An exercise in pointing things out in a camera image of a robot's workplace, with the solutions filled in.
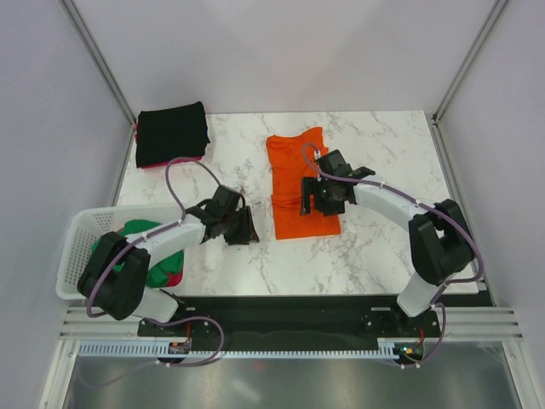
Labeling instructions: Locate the green t-shirt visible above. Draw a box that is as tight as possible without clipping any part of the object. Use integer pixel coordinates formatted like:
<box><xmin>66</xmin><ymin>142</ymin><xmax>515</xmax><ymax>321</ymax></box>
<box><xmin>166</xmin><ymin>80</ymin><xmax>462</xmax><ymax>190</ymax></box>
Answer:
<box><xmin>89</xmin><ymin>219</ymin><xmax>186</xmax><ymax>289</ymax></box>

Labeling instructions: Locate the aluminium frame post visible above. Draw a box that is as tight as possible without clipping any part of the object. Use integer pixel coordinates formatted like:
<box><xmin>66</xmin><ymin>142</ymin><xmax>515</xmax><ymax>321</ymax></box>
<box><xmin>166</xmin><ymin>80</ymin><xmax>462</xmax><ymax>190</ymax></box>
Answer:
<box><xmin>432</xmin><ymin>0</ymin><xmax>512</xmax><ymax>123</ymax></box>
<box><xmin>57</xmin><ymin>0</ymin><xmax>140</xmax><ymax>129</ymax></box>

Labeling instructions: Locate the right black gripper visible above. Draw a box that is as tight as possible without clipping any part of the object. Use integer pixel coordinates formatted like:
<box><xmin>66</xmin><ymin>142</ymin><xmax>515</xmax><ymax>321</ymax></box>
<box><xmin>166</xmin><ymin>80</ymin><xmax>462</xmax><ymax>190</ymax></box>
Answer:
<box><xmin>299</xmin><ymin>176</ymin><xmax>346</xmax><ymax>216</ymax></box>

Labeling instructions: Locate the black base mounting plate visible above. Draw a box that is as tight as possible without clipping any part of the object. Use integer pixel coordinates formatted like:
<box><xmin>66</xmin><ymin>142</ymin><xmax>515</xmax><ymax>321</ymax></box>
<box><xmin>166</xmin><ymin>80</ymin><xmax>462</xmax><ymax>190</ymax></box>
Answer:
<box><xmin>137</xmin><ymin>295</ymin><xmax>441</xmax><ymax>350</ymax></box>

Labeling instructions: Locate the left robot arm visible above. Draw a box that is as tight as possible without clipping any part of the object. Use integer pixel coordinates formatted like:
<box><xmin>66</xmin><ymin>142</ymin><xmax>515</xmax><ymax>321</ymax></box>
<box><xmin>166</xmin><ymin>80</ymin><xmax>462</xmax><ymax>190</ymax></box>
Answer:
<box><xmin>77</xmin><ymin>185</ymin><xmax>259</xmax><ymax>320</ymax></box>

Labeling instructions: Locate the right aluminium frame post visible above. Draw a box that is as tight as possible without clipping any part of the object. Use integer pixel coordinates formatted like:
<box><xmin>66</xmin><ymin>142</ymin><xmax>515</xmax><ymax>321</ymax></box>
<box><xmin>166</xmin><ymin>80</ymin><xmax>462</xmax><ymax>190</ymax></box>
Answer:
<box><xmin>432</xmin><ymin>0</ymin><xmax>512</xmax><ymax>123</ymax></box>

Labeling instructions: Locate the white plastic basket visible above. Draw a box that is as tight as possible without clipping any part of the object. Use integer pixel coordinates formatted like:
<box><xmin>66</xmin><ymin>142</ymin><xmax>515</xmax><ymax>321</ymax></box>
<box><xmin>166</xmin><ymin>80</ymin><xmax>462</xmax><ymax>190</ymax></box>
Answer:
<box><xmin>56</xmin><ymin>204</ymin><xmax>181</xmax><ymax>301</ymax></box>

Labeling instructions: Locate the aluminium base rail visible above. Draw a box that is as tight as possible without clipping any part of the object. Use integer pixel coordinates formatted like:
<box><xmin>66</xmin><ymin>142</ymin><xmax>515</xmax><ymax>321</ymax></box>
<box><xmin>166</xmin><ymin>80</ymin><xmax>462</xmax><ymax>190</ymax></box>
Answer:
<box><xmin>60</xmin><ymin>307</ymin><xmax>523</xmax><ymax>342</ymax></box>

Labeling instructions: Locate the black folded t-shirt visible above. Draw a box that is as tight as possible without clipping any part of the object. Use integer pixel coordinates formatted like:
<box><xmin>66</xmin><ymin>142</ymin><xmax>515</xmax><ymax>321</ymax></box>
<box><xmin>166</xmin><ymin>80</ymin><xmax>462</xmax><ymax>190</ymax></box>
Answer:
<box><xmin>135</xmin><ymin>101</ymin><xmax>210</xmax><ymax>165</ymax></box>

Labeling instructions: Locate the white slotted cable duct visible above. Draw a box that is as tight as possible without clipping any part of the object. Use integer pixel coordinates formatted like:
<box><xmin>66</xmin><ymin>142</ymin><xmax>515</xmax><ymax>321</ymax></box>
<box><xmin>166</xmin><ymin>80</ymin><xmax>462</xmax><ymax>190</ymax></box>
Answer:
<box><xmin>77</xmin><ymin>340</ymin><xmax>422</xmax><ymax>360</ymax></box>

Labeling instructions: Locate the orange t-shirt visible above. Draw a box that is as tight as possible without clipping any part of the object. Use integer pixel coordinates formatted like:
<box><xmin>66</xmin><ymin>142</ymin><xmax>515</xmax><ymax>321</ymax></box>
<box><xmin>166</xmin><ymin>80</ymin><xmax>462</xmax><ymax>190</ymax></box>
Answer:
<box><xmin>266</xmin><ymin>127</ymin><xmax>341</xmax><ymax>240</ymax></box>

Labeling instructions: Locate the left aluminium frame post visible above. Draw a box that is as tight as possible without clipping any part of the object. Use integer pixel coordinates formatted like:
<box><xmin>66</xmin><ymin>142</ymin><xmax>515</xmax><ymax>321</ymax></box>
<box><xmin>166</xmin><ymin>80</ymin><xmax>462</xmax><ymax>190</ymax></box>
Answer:
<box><xmin>57</xmin><ymin>0</ymin><xmax>140</xmax><ymax>129</ymax></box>

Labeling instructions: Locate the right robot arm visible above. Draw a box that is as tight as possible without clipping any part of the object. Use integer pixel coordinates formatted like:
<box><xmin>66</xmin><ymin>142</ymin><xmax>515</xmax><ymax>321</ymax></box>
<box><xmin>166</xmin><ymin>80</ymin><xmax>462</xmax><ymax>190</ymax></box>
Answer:
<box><xmin>300</xmin><ymin>142</ymin><xmax>482</xmax><ymax>336</ymax></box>

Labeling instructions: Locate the red t-shirt in basket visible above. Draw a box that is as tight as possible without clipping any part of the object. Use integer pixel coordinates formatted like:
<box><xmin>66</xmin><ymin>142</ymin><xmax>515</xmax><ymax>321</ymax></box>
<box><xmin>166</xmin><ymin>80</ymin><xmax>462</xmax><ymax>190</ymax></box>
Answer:
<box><xmin>114</xmin><ymin>228</ymin><xmax>186</xmax><ymax>289</ymax></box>

